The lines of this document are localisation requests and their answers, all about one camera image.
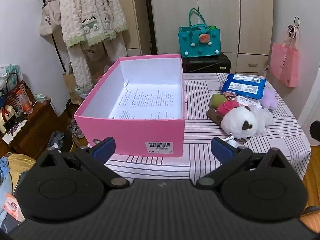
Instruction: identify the yellow blanket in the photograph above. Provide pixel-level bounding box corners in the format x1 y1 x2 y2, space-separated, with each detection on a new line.
5 154 37 193

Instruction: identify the pink shopping bag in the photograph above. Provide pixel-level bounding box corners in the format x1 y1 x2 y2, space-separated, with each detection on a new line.
269 26 299 87

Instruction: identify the cream handbag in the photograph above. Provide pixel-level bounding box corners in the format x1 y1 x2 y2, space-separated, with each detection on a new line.
0 105 15 133

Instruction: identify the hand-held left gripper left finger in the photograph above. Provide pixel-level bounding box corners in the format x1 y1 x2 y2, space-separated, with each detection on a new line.
37 137 130 189

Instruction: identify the beige wardrobe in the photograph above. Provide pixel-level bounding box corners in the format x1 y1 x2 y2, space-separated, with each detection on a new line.
147 0 274 74

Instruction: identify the checkered tote bag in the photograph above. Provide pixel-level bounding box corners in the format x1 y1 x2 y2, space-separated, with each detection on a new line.
5 72 34 105

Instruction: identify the wooden cabinet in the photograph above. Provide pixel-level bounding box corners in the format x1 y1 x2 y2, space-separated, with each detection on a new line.
0 99 60 159

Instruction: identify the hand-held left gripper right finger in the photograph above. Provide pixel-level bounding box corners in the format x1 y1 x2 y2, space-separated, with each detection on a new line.
195 137 288 190

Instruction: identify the black hair tie bundle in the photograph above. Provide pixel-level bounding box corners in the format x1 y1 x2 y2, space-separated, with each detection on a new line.
287 17 300 39

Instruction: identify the purple plush toy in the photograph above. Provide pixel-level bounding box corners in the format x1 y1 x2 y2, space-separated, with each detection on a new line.
260 84 278 109

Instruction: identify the pink plastic packet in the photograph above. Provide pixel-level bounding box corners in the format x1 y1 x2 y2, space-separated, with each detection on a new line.
3 192 25 222

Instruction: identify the orange drink bottle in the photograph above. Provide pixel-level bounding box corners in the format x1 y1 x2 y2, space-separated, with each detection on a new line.
17 90 33 114

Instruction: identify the white tissue packet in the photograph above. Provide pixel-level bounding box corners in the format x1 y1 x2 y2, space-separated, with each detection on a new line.
235 95 263 109

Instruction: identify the pink cardboard box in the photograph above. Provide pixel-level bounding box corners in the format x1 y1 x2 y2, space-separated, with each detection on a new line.
74 54 185 157

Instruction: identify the canvas tote bag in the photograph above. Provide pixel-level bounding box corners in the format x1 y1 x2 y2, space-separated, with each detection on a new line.
39 0 62 45

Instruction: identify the white plastic bag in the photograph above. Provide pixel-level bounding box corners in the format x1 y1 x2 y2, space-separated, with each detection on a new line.
0 64 22 88

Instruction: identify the green egg sponge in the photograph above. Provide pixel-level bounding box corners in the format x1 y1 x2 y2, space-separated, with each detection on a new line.
209 94 227 108

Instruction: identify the teal felt handbag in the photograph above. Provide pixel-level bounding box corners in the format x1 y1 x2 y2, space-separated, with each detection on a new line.
178 8 222 57

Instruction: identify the red heart plush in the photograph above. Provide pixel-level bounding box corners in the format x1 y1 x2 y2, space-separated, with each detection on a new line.
217 100 240 115

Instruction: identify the blue wipes packet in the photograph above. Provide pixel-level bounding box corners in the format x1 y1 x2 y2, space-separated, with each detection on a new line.
221 73 266 100

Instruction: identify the blue clothing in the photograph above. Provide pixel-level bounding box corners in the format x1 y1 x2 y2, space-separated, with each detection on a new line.
0 157 15 220

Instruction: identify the black suitcase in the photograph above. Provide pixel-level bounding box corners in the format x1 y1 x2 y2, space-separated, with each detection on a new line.
182 52 231 73

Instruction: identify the plain brown paper bag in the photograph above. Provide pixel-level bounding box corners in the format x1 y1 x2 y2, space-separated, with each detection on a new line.
62 55 84 105

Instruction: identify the white plush toy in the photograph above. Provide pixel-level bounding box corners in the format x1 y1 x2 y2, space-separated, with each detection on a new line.
222 105 258 148

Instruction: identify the yellow trash bin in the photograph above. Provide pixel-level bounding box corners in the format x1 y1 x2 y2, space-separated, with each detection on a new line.
47 131 74 153

